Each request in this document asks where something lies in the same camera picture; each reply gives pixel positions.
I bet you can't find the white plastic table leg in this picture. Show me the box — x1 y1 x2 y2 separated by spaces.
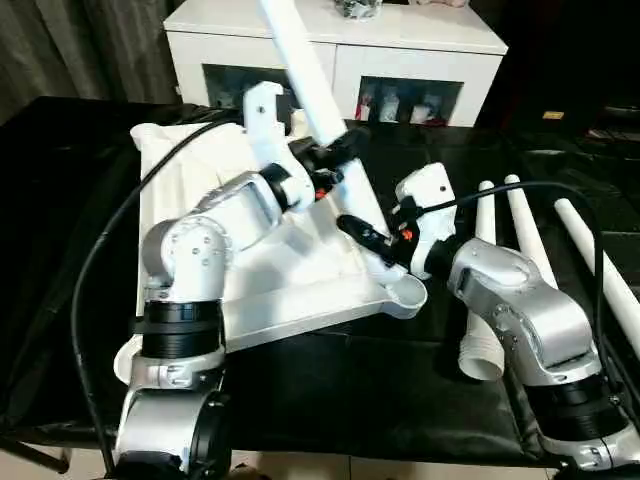
503 173 560 292
554 198 640 351
458 180 505 382
255 0 401 281

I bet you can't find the white plastic table top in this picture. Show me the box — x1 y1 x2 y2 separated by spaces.
113 107 429 386

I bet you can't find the white cabinet with glass doors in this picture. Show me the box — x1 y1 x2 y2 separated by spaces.
163 0 510 129

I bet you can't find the black white spotted toy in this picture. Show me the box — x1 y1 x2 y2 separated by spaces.
335 0 384 21

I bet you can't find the black table mat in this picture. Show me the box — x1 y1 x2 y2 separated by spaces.
0 95 640 469

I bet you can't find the black cabinet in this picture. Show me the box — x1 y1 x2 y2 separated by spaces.
474 0 640 136

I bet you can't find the grey curtain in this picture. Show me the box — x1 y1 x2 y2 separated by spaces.
0 0 181 126

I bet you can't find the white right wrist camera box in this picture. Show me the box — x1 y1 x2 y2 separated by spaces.
393 162 457 280

